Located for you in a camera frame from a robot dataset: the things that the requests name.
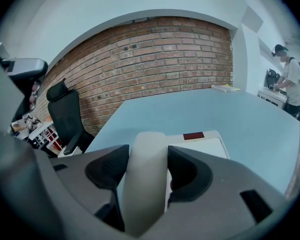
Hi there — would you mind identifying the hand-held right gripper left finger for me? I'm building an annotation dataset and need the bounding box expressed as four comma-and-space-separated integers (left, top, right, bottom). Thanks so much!
49, 143, 130, 232

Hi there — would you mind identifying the white telephone base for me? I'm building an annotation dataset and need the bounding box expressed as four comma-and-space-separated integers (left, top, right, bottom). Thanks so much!
164, 130, 230, 210

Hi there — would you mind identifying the small white desk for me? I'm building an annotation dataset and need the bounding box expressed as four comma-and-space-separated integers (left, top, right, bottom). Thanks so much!
257, 87, 288, 109

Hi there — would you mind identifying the yellow and white notebook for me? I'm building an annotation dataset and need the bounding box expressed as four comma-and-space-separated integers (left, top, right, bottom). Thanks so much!
211, 83, 242, 94

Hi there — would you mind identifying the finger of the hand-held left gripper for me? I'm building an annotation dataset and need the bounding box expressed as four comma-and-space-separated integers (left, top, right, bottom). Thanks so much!
0, 56, 49, 85

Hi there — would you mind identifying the white telephone handset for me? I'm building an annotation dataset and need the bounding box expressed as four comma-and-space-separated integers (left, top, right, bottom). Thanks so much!
121, 131, 169, 237

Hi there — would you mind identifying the spare hand-held gripper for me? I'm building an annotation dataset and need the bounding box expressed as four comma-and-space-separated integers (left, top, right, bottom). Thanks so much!
26, 115, 42, 131

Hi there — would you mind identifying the light blue table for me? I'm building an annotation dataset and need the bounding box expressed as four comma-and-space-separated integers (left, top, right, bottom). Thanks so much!
84, 87, 300, 200

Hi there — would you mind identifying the black mesh chair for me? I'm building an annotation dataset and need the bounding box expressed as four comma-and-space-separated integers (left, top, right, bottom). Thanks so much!
266, 68, 281, 87

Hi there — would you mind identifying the white side table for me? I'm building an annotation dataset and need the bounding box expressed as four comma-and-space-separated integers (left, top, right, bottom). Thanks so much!
11, 120, 63, 157

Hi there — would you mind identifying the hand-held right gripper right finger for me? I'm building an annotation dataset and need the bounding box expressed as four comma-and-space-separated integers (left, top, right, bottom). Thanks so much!
164, 145, 290, 227

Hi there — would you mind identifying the black office chair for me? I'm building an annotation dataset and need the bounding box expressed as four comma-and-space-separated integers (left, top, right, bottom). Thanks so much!
46, 78, 96, 157

